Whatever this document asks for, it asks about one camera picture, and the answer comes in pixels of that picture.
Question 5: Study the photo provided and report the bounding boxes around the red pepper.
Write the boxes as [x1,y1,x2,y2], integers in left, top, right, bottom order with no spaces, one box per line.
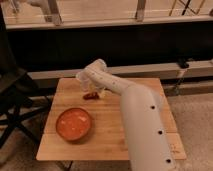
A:
[83,92,100,100]

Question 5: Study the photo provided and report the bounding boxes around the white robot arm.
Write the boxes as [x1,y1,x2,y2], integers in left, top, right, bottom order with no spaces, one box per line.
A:
[84,59,176,171]

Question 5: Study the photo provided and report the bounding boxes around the clear plastic cup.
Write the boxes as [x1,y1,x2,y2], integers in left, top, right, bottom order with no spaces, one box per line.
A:
[76,71,90,91]

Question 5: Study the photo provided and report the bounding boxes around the orange bowl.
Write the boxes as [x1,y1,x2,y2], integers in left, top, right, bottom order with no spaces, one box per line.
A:
[55,108,92,141]

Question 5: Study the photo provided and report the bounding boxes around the wooden table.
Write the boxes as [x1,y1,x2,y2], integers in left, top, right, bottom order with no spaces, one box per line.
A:
[35,77,188,171]

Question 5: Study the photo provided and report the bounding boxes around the black office chair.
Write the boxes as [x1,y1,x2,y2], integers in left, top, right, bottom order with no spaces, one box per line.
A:
[0,7,51,149]

